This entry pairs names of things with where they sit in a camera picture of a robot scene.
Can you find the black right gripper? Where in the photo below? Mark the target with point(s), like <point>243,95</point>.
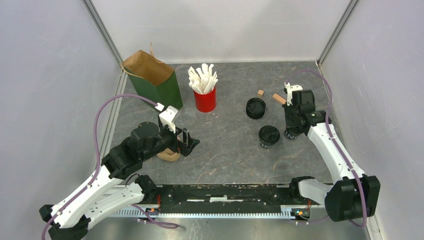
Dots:
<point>288,122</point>

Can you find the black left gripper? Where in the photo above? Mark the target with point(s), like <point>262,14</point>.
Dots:
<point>184,147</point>

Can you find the black coffee cup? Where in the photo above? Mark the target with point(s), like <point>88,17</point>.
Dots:
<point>291,133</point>
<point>266,144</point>

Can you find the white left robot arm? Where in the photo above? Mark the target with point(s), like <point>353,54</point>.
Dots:
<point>71,218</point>

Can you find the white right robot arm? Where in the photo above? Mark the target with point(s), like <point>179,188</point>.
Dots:
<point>353,194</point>

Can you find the black coffee lid stack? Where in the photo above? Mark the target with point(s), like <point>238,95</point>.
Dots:
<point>255,108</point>

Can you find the long wooden block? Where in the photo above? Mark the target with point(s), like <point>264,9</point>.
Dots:
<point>279,99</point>

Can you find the brown cardboard cup carrier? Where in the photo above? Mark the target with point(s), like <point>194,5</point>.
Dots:
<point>168,155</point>

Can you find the small wooden cube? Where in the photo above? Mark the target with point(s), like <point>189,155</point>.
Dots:
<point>260,93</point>

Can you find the red cup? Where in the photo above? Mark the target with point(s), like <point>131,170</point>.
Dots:
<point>205,103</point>

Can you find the white wrapped stirrer bundle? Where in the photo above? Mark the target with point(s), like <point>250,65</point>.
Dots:
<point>202,80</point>

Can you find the green paper bag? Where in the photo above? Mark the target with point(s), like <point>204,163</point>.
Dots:
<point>153,79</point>

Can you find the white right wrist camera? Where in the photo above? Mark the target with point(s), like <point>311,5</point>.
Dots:
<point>289,91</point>

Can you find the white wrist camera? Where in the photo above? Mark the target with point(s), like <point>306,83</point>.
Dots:
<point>168,116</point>
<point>289,91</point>

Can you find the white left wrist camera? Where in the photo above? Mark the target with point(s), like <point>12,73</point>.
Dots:
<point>168,116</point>

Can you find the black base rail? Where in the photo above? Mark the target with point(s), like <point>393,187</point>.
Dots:
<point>225,201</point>

